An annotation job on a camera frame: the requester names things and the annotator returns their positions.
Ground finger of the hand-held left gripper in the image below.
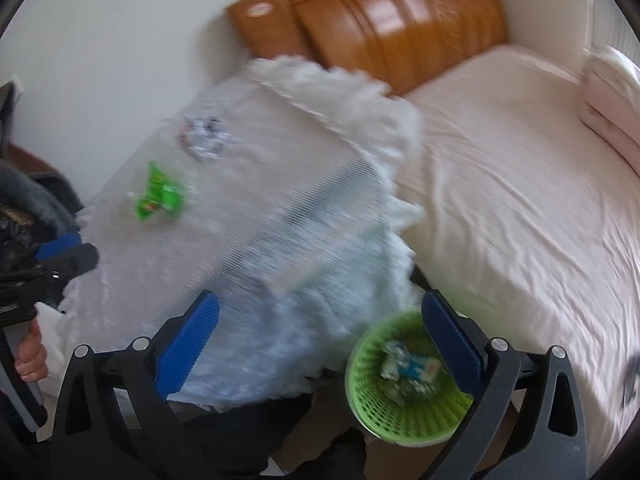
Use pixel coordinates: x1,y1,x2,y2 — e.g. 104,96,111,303
30,243,100,286
35,231,83,263

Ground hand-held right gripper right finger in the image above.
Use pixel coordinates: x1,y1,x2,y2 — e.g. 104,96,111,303
421,290,588,480

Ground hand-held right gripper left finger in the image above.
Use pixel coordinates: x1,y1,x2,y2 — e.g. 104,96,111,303
51,290,222,480

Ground blue and white milk carton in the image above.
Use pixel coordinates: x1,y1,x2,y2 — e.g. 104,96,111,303
380,341,443,383

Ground green plastic waste basket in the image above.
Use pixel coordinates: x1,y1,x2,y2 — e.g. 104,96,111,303
345,310,476,447

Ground green and white wrapper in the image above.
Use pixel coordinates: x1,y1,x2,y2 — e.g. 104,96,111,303
134,160,197,222

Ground red and silver wrapper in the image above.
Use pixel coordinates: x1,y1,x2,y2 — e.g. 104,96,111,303
177,114,232,163

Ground person's left hand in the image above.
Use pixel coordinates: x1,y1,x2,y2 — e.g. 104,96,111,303
12,317,49,383

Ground white cloth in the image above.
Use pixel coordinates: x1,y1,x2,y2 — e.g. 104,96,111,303
35,300,76,396

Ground grey fleece robe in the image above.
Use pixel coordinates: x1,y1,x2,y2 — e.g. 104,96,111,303
0,162,86,233

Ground person's dark trousers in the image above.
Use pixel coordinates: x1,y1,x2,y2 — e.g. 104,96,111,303
115,390,371,480

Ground bed with pink sheet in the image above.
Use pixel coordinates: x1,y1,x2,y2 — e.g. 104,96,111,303
395,42,640,461

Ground wooden headboard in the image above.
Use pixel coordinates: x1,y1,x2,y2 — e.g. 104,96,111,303
272,0,511,96

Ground white radiator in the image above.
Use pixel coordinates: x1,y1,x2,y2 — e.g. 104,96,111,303
590,0,640,61

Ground wooden headboard side post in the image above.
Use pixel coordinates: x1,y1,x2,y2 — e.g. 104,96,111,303
227,0,328,68

